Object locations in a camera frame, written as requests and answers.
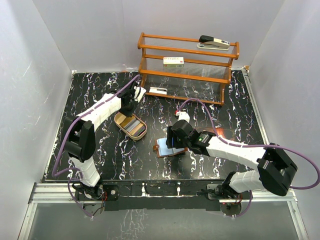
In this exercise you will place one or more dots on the brown leather card holder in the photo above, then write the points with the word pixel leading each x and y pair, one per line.
pixel 161 149

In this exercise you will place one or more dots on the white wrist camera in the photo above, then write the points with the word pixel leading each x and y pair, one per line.
pixel 182 115
pixel 139 92

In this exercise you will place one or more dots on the beige oval card tray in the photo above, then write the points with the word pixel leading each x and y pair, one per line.
pixel 121 121

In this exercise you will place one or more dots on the small white box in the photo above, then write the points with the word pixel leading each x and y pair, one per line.
pixel 158 90

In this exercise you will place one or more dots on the dark book three days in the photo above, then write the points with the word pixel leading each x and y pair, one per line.
pixel 225 133

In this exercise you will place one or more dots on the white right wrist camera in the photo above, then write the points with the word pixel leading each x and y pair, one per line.
pixel 182 115

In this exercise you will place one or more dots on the orange wooden shelf rack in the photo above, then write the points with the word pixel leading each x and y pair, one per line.
pixel 205 75

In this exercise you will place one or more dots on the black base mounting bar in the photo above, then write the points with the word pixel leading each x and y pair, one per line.
pixel 160 194

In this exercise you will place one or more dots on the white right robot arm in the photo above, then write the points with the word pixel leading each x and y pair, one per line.
pixel 271 168

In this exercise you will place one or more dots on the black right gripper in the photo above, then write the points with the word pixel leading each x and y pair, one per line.
pixel 171 141

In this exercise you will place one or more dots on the white staples box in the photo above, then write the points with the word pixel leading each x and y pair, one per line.
pixel 173 62

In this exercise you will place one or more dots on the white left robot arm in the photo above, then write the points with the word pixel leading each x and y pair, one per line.
pixel 81 141

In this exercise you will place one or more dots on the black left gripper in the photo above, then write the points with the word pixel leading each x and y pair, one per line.
pixel 128 113

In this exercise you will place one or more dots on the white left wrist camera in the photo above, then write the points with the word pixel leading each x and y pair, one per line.
pixel 139 92

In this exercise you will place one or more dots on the black and beige stapler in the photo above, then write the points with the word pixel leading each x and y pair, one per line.
pixel 211 43

